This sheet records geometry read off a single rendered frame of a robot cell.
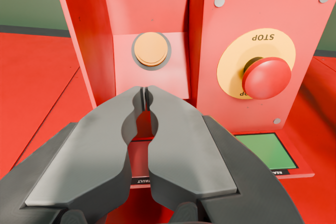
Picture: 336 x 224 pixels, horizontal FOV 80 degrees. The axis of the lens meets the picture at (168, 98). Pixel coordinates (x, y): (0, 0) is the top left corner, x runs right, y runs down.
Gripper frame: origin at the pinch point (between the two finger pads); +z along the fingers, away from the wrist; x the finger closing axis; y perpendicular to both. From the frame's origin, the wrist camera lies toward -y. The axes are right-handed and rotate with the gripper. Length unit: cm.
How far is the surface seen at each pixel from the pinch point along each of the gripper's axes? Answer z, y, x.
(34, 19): 85, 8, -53
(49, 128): 22.8, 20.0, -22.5
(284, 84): 3.1, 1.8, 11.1
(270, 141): 4.7, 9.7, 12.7
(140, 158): 3.6, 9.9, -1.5
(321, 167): 14.7, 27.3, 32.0
